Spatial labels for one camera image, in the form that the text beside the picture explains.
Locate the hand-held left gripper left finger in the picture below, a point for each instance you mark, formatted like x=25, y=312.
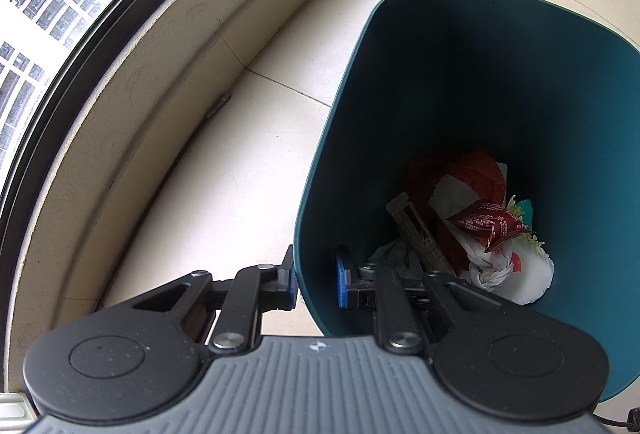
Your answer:
x=294, y=279

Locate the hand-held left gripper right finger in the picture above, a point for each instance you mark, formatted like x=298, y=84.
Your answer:
x=342, y=279

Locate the grey tissue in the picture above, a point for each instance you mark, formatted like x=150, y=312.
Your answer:
x=397, y=256

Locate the brown red printed wrapper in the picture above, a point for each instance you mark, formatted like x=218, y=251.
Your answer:
x=487, y=221

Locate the red plastic bag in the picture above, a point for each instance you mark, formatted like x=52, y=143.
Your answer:
x=480, y=164

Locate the white knotted plastic bag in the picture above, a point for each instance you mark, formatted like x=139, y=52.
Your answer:
x=530, y=276

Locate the napa cabbage leaf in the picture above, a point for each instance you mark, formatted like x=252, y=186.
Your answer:
x=534, y=241

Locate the teal plastic bag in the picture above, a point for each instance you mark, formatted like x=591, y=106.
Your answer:
x=527, y=209

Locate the dark teal trash bin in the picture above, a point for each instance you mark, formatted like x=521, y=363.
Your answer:
x=575, y=114

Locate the small grey metal piece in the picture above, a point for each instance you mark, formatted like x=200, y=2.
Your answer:
x=218, y=105

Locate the white ribbed panel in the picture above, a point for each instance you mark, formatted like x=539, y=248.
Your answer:
x=15, y=409

